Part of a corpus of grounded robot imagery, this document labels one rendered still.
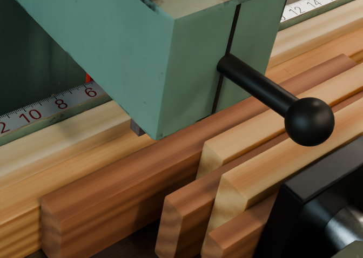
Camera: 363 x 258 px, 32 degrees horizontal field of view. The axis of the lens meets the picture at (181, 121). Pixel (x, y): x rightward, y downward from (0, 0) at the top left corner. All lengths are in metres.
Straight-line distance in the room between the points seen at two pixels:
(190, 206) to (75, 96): 0.10
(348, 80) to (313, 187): 0.15
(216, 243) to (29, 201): 0.10
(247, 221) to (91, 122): 0.11
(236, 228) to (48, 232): 0.10
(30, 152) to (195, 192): 0.09
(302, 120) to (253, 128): 0.13
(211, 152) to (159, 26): 0.12
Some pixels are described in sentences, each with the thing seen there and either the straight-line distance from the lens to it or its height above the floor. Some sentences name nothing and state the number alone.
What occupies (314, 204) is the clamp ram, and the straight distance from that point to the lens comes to 0.30.
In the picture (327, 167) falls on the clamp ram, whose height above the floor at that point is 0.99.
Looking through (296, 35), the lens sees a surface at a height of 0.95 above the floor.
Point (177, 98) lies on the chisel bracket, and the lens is 0.28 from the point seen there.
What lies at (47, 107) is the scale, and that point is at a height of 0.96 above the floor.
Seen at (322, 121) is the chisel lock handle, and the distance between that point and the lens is 0.25.
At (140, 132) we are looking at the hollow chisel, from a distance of 0.36.
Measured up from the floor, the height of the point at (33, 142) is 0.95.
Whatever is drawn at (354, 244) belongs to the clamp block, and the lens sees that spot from 0.33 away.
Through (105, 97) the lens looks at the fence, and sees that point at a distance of 0.38.
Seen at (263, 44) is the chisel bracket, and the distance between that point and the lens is 0.30.
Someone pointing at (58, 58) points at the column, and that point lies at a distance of 0.56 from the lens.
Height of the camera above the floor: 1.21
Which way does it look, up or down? 43 degrees down
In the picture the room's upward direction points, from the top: 11 degrees clockwise
